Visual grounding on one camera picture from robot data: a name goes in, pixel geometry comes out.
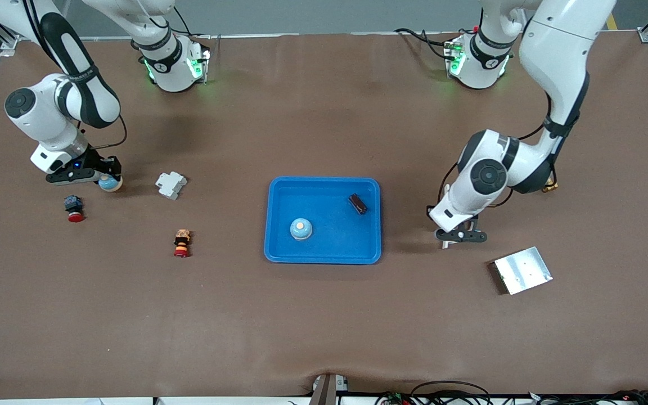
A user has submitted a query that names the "metal clamp bracket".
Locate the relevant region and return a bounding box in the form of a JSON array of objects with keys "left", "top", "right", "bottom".
[{"left": 310, "top": 373, "right": 350, "bottom": 405}]

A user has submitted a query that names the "black left arm base cable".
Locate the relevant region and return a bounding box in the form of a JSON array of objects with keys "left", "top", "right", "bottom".
[{"left": 394, "top": 27, "right": 457, "bottom": 60}]

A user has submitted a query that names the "black right arm base cable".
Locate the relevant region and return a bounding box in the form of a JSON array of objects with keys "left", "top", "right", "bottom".
[{"left": 166, "top": 7, "right": 212, "bottom": 43}]

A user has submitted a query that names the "red mushroom button black body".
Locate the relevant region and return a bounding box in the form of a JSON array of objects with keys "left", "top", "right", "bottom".
[{"left": 64, "top": 195, "right": 85, "bottom": 223}]

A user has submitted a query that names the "red button orange yellow body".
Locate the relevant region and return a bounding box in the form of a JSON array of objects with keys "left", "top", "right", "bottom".
[{"left": 173, "top": 228, "right": 192, "bottom": 259}]

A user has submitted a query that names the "black arm base cable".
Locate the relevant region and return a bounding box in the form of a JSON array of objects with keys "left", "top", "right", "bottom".
[
  {"left": 394, "top": 27, "right": 457, "bottom": 60},
  {"left": 166, "top": 7, "right": 212, "bottom": 43}
]

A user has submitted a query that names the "black cable bundle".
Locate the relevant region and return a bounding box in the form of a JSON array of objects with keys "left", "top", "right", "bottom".
[{"left": 526, "top": 389, "right": 648, "bottom": 405}]

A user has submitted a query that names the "black looped cable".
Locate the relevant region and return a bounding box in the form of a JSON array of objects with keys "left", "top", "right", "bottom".
[{"left": 411, "top": 381, "right": 491, "bottom": 405}]

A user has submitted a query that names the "coloured wire bundle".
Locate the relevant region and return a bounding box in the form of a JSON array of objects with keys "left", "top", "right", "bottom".
[{"left": 375, "top": 391, "right": 415, "bottom": 405}]

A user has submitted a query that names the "brown paper table cover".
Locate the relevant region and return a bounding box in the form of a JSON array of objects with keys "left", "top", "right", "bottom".
[{"left": 0, "top": 31, "right": 648, "bottom": 401}]

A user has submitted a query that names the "white circuit breaker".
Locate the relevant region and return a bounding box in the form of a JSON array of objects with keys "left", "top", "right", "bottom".
[{"left": 155, "top": 171, "right": 188, "bottom": 201}]

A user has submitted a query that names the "blue plastic tray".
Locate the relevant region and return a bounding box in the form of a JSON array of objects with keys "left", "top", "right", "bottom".
[{"left": 264, "top": 177, "right": 382, "bottom": 265}]

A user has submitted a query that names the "silver metal plate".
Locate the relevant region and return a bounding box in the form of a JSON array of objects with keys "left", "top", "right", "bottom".
[{"left": 493, "top": 246, "right": 554, "bottom": 295}]

